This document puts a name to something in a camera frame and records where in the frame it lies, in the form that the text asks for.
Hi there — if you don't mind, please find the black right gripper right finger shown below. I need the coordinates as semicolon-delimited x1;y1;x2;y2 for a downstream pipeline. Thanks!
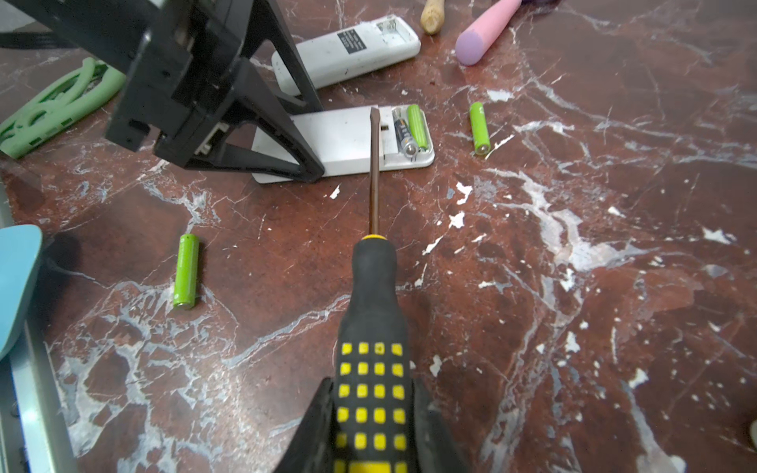
412;380;469;473

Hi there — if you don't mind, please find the dark AAA battery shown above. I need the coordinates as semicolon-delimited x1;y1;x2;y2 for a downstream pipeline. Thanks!
393;115;419;161

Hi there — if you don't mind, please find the blue toy shovel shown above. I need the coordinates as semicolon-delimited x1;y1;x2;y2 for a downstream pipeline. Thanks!
420;0;446;35

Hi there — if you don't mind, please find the light blue plastic scoop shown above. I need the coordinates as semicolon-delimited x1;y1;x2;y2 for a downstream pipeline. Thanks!
1;225;43;359

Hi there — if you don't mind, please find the green aaa battery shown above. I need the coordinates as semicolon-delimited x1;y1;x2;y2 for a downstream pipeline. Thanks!
406;104;430;151
469;102;491;156
173;234;200;309

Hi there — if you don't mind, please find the black yellow screwdriver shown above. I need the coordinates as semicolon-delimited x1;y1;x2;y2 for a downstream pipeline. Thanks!
333;108;417;472

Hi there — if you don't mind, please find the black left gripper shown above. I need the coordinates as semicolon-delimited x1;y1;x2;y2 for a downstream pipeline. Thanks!
12;0;325;182

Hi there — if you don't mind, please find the purple toy rake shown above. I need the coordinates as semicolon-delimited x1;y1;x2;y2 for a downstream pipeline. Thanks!
455;0;522;66

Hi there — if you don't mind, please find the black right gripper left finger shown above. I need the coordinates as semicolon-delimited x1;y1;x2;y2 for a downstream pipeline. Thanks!
274;378;335;473

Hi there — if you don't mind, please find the aluminium front rail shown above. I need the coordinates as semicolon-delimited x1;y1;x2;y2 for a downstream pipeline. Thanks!
1;188;78;472

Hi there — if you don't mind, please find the green plastic slotted tool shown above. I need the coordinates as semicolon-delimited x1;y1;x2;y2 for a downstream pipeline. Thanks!
1;58;126;159

